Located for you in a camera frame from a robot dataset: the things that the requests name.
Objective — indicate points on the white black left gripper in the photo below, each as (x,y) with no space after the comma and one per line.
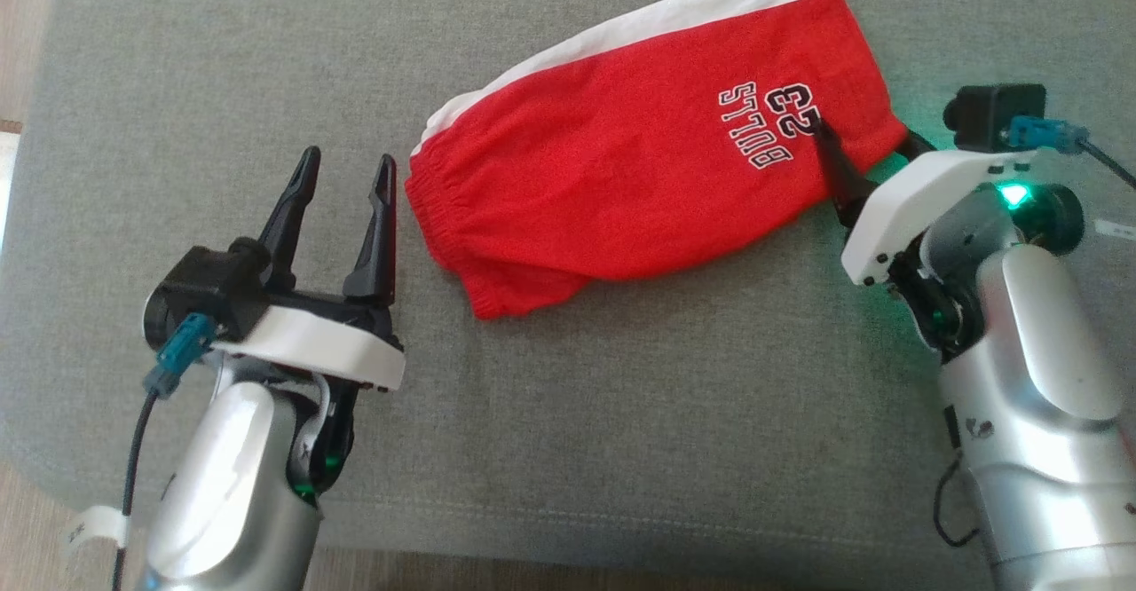
(328,342)

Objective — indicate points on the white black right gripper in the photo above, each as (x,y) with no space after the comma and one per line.
(923,209)

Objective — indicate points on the red white Bulls shorts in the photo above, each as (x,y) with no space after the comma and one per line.
(621,156)

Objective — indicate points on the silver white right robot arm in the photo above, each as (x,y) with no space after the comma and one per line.
(1038,413)

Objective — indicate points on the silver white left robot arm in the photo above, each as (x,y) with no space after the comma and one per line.
(231,484)

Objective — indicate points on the large grey sofa chaise cushion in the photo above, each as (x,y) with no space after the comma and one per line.
(621,413)

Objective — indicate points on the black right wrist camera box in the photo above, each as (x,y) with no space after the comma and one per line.
(985,116)

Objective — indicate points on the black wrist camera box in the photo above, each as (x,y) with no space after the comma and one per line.
(204,285)
(985,116)

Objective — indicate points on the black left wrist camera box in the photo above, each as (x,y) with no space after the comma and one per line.
(204,285)

